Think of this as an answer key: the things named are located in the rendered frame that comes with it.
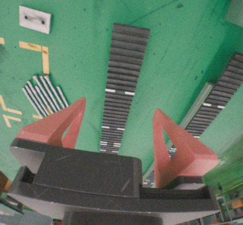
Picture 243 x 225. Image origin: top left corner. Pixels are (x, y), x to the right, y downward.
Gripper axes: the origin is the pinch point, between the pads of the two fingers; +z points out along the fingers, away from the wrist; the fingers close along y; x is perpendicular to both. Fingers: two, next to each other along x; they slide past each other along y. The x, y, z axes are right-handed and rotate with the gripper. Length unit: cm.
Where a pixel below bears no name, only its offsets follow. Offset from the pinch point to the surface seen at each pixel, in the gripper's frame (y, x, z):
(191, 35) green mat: -9.6, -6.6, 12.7
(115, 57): 1.5, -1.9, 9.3
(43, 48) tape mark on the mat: 14.2, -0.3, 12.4
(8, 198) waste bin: 234, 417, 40
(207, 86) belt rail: -16.7, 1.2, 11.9
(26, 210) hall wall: 427, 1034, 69
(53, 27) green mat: 11.9, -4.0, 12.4
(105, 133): 1.2, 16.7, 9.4
